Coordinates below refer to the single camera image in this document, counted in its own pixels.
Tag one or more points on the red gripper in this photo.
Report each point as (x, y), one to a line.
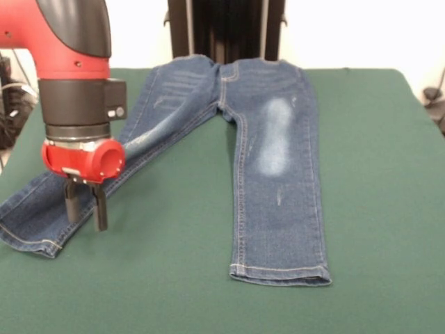
(87, 161)

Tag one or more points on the blue denim jeans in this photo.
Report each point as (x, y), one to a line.
(278, 208)

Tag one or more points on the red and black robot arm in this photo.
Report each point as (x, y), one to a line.
(69, 69)

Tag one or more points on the dark green table cloth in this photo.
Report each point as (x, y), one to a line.
(365, 174)

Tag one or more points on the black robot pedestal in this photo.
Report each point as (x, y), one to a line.
(226, 31)

